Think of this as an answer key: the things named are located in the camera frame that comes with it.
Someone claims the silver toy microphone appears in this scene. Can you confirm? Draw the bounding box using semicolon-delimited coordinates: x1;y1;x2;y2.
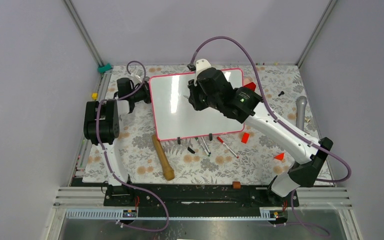
295;96;308;131

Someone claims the black marker cap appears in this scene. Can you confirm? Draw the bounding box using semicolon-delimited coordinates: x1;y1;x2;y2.
187;147;196;154

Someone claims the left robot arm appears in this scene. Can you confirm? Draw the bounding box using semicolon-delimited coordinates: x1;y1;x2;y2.
83;77;152;206

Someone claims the green whiteboard marker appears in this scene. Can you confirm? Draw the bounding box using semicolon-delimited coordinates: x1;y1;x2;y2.
195;137;211;157

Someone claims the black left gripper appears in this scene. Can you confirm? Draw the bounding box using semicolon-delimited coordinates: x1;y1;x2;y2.
129;80;166;104

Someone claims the small brown cube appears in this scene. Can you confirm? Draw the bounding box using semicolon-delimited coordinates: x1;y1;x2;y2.
232;181;242;189

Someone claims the red whiteboard marker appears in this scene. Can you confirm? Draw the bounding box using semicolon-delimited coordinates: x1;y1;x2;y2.
216;136;239;159

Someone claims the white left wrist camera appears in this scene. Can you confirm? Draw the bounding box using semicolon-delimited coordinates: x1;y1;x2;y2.
132;69;146;84

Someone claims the gold toy microphone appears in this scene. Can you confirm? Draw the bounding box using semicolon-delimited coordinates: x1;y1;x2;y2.
151;134;175;181

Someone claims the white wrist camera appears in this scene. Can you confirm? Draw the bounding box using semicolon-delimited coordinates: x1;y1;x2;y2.
195;58;212;74
132;69;146;84

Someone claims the red triangular block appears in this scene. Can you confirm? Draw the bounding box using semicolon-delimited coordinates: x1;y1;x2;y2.
273;152;285;161

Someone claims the large red block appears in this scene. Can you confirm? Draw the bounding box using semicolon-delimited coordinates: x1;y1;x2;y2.
244;82;257;92

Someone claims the pink framed whiteboard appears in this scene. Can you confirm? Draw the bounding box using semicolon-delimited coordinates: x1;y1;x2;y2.
148;72;245;141

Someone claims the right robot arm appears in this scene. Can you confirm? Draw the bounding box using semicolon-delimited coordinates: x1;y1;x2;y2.
187;67;333;206

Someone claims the small red block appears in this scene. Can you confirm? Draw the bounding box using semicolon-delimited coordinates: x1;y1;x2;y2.
241;132;250;144

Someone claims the small yellow cube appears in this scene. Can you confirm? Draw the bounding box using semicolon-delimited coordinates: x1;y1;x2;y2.
91;92;98;100

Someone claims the floral patterned table mat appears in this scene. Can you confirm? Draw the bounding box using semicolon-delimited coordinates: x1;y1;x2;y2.
81;64;335;186

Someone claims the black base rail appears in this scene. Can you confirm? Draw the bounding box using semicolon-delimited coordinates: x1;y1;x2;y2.
99;183;300;218

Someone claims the blue whiteboard marker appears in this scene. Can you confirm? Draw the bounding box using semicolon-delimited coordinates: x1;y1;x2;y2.
200;136;211;156

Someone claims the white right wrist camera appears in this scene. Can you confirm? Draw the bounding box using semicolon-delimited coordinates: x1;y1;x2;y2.
195;58;212;74

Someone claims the teal clamp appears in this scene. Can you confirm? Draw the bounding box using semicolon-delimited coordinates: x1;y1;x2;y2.
97;63;113;74

